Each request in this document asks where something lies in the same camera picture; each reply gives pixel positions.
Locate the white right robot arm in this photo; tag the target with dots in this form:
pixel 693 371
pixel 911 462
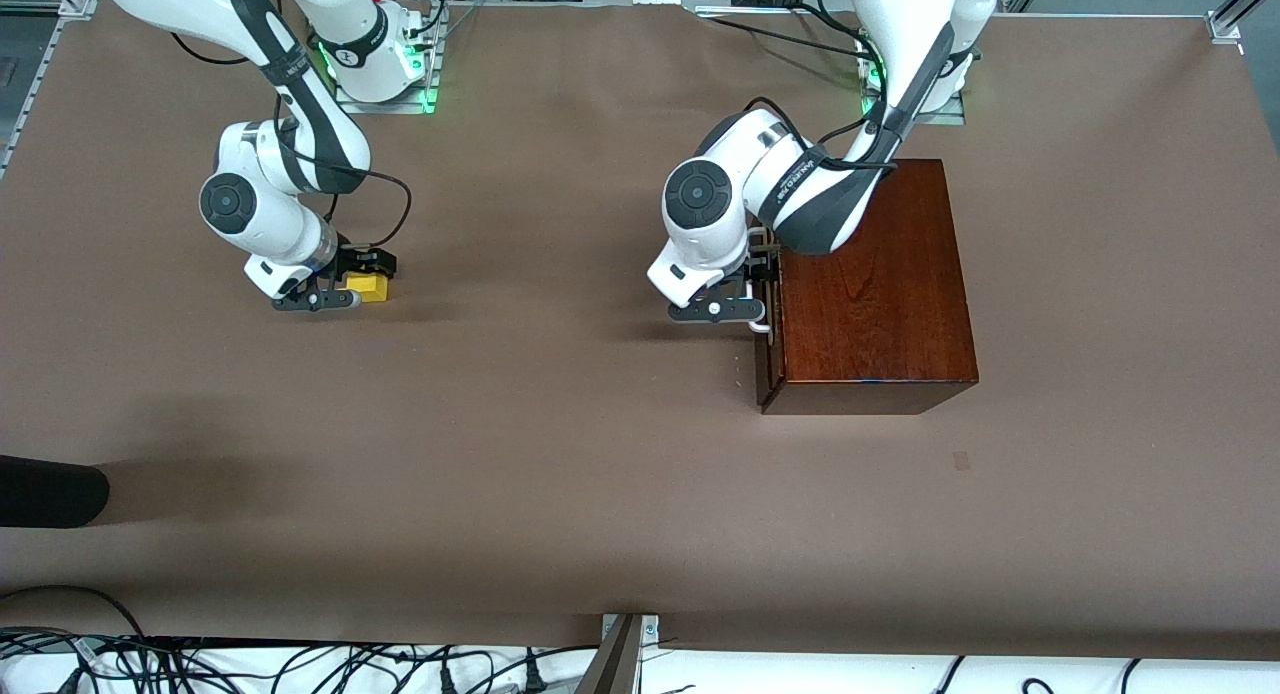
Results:
pixel 250 209

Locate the black power plug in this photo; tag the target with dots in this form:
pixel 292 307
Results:
pixel 447 680
pixel 534 680

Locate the black rounded object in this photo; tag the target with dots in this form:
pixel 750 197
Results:
pixel 50 492

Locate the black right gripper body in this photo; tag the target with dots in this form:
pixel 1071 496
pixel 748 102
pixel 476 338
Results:
pixel 363 263

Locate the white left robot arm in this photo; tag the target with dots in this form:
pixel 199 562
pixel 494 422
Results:
pixel 700 199

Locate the aluminium table edge rail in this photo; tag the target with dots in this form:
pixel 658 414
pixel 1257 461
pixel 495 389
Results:
pixel 78 6

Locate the dark brown wooden cabinet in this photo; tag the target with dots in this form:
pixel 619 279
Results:
pixel 880 304

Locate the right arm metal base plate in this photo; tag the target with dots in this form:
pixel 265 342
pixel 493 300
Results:
pixel 385 107

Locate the yellow cube block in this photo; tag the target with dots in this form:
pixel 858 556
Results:
pixel 372 290

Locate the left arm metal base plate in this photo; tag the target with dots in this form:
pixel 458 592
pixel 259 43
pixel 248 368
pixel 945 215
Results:
pixel 950 117

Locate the metal bracket post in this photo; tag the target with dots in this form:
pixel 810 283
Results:
pixel 628 629

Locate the aluminium frame corner bracket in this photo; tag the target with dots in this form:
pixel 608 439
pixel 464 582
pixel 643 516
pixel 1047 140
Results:
pixel 1225 26

